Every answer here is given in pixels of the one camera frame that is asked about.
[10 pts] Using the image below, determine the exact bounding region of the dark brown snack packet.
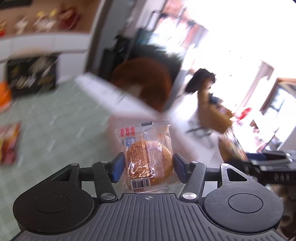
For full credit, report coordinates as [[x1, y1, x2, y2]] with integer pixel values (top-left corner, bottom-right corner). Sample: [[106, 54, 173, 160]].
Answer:
[[218, 128, 247, 162]]

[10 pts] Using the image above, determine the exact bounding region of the round cake clear packet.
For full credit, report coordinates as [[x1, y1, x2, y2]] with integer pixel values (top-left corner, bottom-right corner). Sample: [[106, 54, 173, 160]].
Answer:
[[115, 119, 178, 193]]

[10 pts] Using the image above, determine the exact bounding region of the pink storage box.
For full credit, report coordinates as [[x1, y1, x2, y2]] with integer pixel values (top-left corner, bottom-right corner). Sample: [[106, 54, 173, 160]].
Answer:
[[75, 73, 158, 129]]

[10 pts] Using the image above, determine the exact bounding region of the green checked tablecloth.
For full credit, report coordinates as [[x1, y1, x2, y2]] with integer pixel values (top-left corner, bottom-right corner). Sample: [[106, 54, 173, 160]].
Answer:
[[1, 81, 113, 240]]

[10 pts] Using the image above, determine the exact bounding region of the brown furry chair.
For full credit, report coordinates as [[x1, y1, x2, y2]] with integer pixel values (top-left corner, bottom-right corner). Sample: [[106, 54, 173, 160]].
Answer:
[[110, 57, 172, 112]]

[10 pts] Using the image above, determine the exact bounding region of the dark red snack packet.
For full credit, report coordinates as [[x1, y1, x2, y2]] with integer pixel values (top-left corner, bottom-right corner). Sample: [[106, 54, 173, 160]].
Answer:
[[1, 122, 21, 165]]

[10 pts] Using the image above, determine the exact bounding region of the black gift box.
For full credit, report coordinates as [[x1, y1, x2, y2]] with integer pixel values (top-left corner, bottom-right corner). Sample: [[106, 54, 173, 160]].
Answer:
[[6, 55, 58, 98]]

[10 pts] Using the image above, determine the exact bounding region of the orange carton box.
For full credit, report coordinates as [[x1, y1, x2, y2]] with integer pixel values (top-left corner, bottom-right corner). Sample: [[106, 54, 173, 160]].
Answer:
[[0, 81, 12, 113]]

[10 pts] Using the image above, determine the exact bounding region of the red plush ornament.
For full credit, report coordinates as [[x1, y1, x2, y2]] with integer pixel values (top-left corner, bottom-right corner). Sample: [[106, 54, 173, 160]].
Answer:
[[58, 3, 81, 31]]

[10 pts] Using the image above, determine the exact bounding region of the white teapot ornament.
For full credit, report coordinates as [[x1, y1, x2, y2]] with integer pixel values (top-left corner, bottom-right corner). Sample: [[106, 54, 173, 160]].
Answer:
[[33, 9, 57, 33]]

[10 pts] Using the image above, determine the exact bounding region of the white vase ornament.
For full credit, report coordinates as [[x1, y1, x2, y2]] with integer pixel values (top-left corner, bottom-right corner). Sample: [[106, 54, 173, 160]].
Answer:
[[15, 15, 29, 35]]

